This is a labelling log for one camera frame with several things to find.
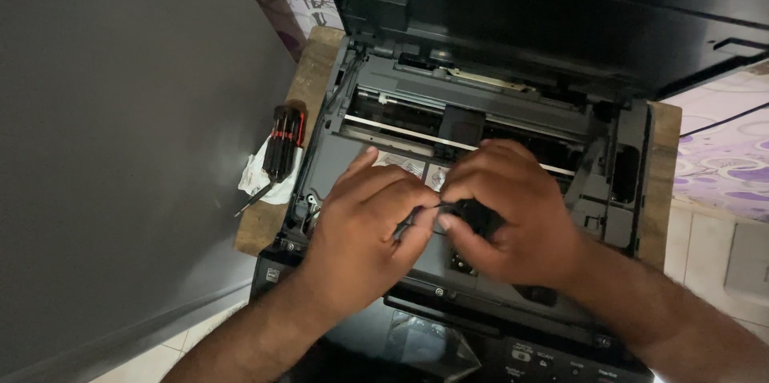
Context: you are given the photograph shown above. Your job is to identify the person's left hand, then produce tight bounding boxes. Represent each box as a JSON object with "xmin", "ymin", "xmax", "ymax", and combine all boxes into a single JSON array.
[{"xmin": 299, "ymin": 145, "xmax": 442, "ymax": 313}]

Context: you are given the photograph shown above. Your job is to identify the person's right hand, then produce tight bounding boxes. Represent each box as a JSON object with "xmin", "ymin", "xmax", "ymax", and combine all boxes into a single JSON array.
[{"xmin": 437, "ymin": 138, "xmax": 594, "ymax": 296}]

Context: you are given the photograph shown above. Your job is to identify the small black plastic part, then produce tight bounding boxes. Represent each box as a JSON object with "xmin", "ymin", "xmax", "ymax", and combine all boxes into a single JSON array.
[{"xmin": 451, "ymin": 198, "xmax": 507, "ymax": 241}]

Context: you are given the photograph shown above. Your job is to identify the crumpled white cloth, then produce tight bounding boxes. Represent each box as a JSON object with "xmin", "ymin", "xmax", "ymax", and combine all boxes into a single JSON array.
[{"xmin": 237, "ymin": 135, "xmax": 305, "ymax": 206}]

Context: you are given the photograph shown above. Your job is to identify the black red screwdriver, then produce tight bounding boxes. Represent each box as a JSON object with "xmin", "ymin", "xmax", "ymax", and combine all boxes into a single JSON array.
[{"xmin": 234, "ymin": 104, "xmax": 308, "ymax": 219}]

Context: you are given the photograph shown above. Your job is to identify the clear plastic film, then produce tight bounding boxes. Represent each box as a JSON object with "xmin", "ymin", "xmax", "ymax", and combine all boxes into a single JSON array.
[{"xmin": 383, "ymin": 310, "xmax": 483, "ymax": 383}]

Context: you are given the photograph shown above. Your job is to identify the black open printer body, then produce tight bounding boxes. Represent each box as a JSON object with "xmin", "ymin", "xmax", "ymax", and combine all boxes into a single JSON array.
[{"xmin": 249, "ymin": 33, "xmax": 657, "ymax": 383}]

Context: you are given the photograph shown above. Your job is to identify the black printer scanner lid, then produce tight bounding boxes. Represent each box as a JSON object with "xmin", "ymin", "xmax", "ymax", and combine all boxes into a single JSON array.
[{"xmin": 315, "ymin": 0, "xmax": 769, "ymax": 103}]

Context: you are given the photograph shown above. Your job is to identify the purple floral bedsheet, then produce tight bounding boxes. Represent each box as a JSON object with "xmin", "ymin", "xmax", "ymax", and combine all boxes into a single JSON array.
[{"xmin": 660, "ymin": 69, "xmax": 769, "ymax": 223}]

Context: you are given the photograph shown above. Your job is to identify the black power cable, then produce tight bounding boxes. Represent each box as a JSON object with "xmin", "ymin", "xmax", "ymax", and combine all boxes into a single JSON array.
[{"xmin": 679, "ymin": 101, "xmax": 769, "ymax": 139}]

